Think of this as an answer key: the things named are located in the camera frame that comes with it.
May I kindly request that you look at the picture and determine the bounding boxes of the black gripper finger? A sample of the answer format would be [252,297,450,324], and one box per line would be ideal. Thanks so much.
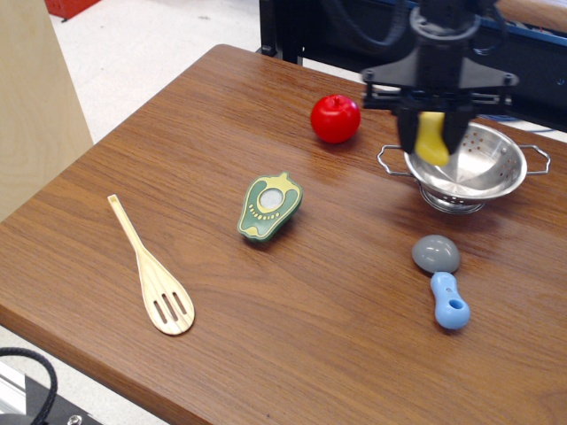
[396,105,421,154]
[441,104,476,155]

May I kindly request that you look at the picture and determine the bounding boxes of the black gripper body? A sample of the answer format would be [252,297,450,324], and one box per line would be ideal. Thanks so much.
[361,17,519,116]

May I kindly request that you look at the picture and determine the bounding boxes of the yellow toy banana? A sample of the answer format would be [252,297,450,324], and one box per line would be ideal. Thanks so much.
[415,112,450,166]

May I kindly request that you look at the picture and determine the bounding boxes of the robot base with rail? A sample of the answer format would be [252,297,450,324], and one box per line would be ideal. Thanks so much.
[1,347,100,425]

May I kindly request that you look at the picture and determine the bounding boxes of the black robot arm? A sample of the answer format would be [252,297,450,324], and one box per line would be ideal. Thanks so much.
[361,1,519,154]

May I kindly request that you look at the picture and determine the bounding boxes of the steel colander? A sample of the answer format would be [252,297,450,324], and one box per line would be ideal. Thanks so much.
[377,122,551,214]

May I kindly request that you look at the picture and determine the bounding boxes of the red toy apple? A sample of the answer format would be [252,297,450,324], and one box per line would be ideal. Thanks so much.
[310,95,361,144]

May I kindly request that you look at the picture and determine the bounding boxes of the grey blue ice cream scoop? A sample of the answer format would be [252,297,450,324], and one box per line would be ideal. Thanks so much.
[411,235,470,330]

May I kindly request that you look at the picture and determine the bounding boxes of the green toy pepper half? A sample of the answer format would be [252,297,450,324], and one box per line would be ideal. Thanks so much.
[237,172,303,243]

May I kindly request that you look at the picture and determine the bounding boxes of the wooden slotted spatula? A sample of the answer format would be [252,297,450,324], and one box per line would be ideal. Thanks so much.
[107,194,195,336]

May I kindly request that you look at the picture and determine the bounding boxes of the red box on floor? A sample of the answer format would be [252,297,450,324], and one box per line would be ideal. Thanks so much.
[45,0,99,19]

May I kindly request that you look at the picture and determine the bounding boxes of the light wooden panel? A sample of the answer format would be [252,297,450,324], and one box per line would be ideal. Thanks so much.
[1,1,93,219]

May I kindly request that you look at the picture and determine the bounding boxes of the blue cables on floor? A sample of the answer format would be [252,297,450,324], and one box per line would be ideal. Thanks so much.
[478,112,557,136]

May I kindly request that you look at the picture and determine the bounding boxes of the black braided cable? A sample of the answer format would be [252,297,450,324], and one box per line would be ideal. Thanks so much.
[318,0,417,50]

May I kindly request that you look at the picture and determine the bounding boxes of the black metal frame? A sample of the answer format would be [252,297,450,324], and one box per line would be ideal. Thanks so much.
[260,1,566,131]

